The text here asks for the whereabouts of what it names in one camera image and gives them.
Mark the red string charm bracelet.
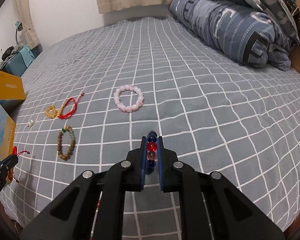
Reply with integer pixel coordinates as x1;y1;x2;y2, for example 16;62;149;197
11;146;30;183

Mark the yellow amber bead bracelet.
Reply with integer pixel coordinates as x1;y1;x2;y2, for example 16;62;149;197
45;105;58;119

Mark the multicolour glass bead bracelet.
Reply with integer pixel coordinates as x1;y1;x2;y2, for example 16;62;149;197
146;130;158;175

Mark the pink bead bracelet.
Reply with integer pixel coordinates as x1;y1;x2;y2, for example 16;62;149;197
113;84;144;113

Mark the open yellow white jewelry box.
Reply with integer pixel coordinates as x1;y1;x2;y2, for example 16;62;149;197
0;69;27;185

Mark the teal suitcase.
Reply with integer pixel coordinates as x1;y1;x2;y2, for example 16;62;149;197
0;45;42;77

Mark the grey checked bed sheet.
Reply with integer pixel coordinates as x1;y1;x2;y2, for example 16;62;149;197
0;18;300;230

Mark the blue desk lamp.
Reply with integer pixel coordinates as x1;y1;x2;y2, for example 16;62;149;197
15;21;23;45

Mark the beige side curtain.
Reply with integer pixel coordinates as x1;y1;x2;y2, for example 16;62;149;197
12;0;40;49

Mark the blue patterned rolled duvet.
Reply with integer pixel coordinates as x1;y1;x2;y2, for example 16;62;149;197
170;0;291;71

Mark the brown wooden bead bracelet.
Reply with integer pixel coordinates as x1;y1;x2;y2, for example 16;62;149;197
56;125;76;161

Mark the red cord bracelet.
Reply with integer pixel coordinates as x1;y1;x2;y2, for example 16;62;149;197
57;92;86;120

